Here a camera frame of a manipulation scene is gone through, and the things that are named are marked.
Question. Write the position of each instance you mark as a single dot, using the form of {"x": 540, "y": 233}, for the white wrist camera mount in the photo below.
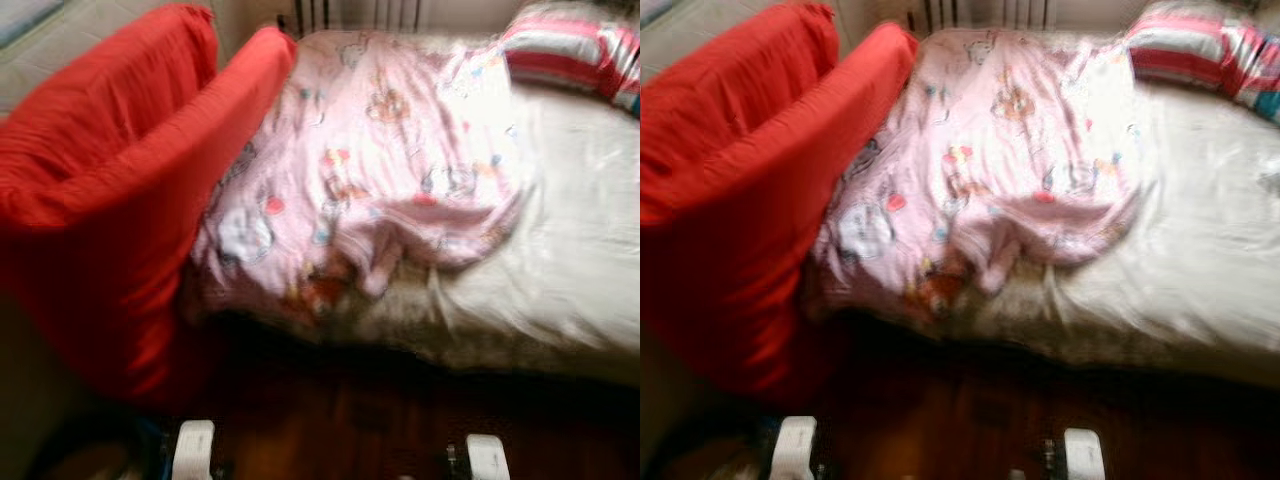
{"x": 792, "y": 448}
{"x": 194, "y": 450}
{"x": 1084, "y": 455}
{"x": 488, "y": 458}

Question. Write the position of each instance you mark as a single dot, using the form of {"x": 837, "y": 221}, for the pink cartoon print quilt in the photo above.
{"x": 1000, "y": 170}
{"x": 380, "y": 170}

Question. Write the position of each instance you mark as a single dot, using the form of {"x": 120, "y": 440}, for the grey pink striped curtain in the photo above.
{"x": 360, "y": 12}
{"x": 985, "y": 12}

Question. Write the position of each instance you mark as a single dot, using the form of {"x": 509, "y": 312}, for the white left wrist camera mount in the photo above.
{"x": 194, "y": 450}
{"x": 792, "y": 448}

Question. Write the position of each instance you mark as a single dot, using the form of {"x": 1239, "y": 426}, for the red blue striped bolster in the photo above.
{"x": 1195, "y": 55}
{"x": 570, "y": 55}

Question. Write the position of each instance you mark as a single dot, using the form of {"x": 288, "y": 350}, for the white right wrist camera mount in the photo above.
{"x": 1084, "y": 455}
{"x": 488, "y": 458}

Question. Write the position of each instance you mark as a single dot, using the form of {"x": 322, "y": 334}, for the large red cushion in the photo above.
{"x": 745, "y": 90}
{"x": 760, "y": 280}
{"x": 120, "y": 90}
{"x": 130, "y": 280}

